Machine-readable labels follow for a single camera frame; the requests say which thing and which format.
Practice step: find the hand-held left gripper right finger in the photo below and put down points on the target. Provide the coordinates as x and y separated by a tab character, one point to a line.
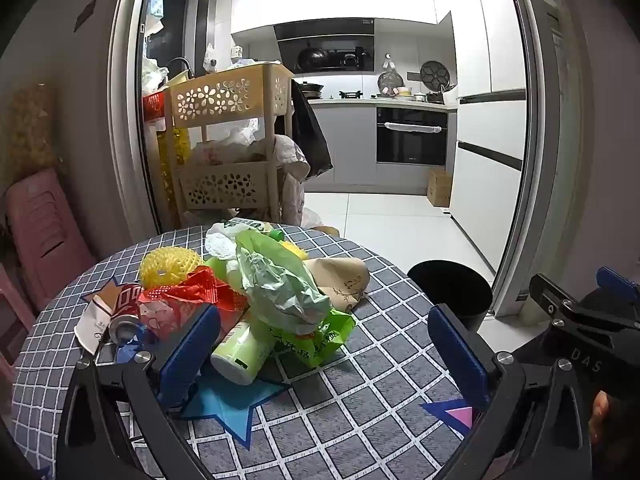
460	360

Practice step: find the floral cloth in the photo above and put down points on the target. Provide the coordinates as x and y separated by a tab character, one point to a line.
292	160

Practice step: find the red plastic basket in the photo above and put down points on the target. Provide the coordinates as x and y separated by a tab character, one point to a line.
154	106

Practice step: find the yellow textured board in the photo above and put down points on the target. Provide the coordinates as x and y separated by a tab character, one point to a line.
30	125

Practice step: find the cardboard box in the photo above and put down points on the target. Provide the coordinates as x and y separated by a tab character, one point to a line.
440	187

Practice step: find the beige plastic storage rack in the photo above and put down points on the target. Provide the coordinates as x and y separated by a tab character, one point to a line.
220	97

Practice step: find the red drink can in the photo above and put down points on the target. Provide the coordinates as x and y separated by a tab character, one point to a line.
127	310

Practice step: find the pink plastic stool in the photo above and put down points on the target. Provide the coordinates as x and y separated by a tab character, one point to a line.
45	230
12	320

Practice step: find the silver sliding door frame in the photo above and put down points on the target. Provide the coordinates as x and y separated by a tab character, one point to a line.
122	110

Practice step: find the blue and pink paper star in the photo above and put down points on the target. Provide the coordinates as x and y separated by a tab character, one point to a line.
455	417

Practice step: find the black built-in oven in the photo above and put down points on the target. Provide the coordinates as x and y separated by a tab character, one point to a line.
411	135

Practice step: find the red plastic bag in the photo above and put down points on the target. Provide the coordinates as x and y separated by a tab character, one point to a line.
200	292

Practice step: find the black cooking pot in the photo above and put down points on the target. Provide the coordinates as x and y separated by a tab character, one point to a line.
312	88

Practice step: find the white paper cup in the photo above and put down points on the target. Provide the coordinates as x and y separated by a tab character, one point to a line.
92	327

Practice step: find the black trash bin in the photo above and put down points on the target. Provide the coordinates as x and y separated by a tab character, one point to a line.
450	290

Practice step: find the white wall cabinets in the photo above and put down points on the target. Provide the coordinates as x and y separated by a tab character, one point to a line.
325	0

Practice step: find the bright green plastic bag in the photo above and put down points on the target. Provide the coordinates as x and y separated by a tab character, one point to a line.
320	337

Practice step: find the pale green plastic bag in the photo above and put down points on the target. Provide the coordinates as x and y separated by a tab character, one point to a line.
280	280

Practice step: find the black range hood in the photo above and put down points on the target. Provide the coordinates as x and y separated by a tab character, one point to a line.
325	40

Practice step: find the white refrigerator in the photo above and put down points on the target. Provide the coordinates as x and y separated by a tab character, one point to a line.
480	185

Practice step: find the yellow package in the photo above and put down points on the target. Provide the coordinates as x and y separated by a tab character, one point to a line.
172	165

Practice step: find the white plastic bag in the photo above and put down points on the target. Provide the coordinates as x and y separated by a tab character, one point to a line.
225	147
311	217

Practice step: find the black hanging bag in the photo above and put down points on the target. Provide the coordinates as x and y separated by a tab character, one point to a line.
310	135

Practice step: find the light green plastic bottle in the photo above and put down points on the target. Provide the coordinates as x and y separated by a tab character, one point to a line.
240	352

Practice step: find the green capped bottle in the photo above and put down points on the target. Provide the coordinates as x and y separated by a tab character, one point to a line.
274	234

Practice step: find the yellow foam fruit net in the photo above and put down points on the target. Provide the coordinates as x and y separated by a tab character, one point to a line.
167	267

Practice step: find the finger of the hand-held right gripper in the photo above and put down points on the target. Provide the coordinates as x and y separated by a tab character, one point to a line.
617	280
550	297

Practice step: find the crumpled white paper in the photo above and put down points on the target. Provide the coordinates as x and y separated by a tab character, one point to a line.
222	242

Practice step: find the brown paper cup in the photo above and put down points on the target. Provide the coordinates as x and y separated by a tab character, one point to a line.
337	280

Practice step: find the grey checked tablecloth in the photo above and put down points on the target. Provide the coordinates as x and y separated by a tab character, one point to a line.
350	410

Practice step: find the person's right hand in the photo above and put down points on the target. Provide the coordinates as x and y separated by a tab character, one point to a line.
600	412

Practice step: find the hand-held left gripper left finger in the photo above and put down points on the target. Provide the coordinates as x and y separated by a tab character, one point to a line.
190	355

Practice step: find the round metal steamer rack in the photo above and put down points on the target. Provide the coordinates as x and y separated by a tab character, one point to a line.
436	75

